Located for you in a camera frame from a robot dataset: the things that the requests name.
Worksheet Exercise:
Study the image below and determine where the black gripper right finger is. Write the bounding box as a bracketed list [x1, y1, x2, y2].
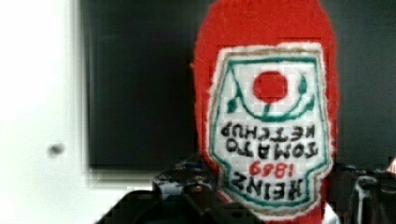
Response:
[330, 163, 396, 224]

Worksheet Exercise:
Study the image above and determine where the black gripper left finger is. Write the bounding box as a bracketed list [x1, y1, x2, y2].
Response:
[153, 155, 216, 200]

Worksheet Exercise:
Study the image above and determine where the red felt ketchup bottle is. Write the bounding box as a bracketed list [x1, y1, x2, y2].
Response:
[193, 0, 339, 224]

